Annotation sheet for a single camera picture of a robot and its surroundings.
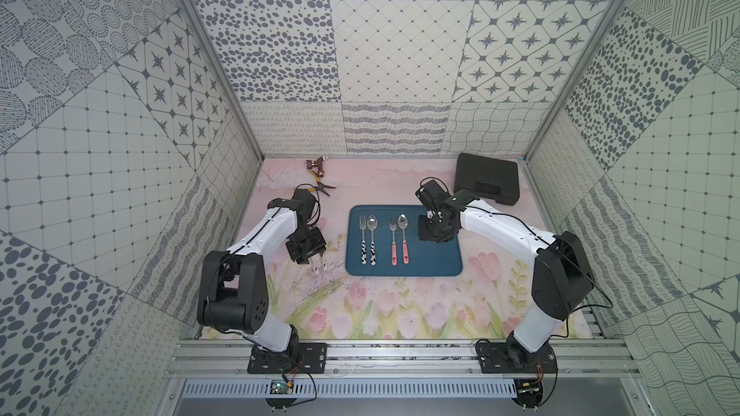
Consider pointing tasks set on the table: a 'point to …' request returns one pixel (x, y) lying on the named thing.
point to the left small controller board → (280, 386)
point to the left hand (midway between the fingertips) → (317, 251)
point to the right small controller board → (529, 393)
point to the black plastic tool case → (490, 178)
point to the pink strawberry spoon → (403, 222)
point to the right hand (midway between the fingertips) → (427, 238)
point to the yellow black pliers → (320, 186)
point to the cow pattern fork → (362, 224)
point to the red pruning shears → (319, 163)
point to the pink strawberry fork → (394, 261)
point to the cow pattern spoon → (372, 223)
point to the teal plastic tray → (383, 241)
